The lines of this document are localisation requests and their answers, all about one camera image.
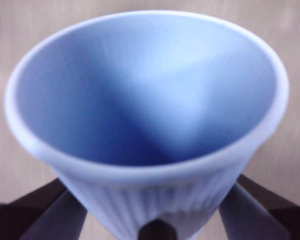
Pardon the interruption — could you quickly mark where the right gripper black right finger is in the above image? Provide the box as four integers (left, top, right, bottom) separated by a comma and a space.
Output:
218, 173, 300, 240

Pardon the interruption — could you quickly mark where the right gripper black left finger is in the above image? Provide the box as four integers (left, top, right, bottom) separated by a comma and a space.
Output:
0, 177, 88, 240

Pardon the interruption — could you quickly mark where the blue ribbed plastic cup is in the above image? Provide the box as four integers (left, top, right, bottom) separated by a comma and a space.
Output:
3, 9, 290, 240

